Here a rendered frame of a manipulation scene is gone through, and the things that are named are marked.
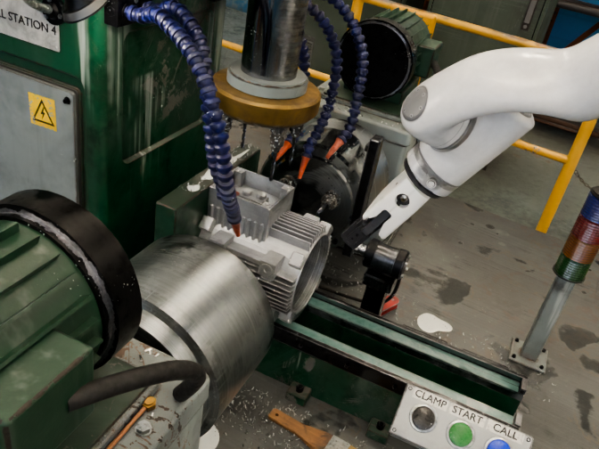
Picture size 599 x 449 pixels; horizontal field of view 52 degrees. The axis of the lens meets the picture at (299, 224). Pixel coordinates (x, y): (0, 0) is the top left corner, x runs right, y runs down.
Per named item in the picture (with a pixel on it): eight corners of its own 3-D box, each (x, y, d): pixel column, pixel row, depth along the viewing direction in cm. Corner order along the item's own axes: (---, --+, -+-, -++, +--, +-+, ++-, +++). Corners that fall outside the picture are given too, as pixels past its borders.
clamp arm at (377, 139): (338, 254, 122) (366, 137, 109) (343, 247, 125) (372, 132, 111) (355, 260, 121) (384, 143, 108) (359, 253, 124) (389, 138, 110)
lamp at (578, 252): (561, 257, 119) (570, 238, 117) (562, 243, 124) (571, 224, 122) (593, 268, 118) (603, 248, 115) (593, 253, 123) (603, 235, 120)
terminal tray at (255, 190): (204, 221, 110) (208, 186, 106) (234, 198, 118) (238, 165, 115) (263, 245, 106) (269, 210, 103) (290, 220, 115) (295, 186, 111)
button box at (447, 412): (388, 434, 85) (387, 432, 80) (406, 386, 87) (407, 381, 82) (510, 491, 80) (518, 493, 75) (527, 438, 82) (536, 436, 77)
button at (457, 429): (444, 441, 80) (445, 440, 78) (452, 419, 81) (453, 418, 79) (466, 451, 79) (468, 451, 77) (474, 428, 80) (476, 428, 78)
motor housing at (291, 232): (185, 299, 114) (192, 214, 105) (236, 252, 130) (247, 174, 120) (281, 342, 109) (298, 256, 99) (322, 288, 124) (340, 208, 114)
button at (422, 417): (407, 424, 81) (408, 423, 80) (415, 403, 82) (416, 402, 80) (430, 434, 80) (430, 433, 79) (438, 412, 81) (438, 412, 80)
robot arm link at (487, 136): (423, 172, 81) (469, 193, 86) (502, 105, 73) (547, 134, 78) (408, 128, 86) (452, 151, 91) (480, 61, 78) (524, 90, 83)
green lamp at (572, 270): (552, 275, 122) (561, 257, 119) (554, 261, 127) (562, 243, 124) (583, 286, 120) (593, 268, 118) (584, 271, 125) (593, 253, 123)
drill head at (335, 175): (233, 243, 133) (245, 139, 120) (307, 175, 166) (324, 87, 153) (338, 285, 127) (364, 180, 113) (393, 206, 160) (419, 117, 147)
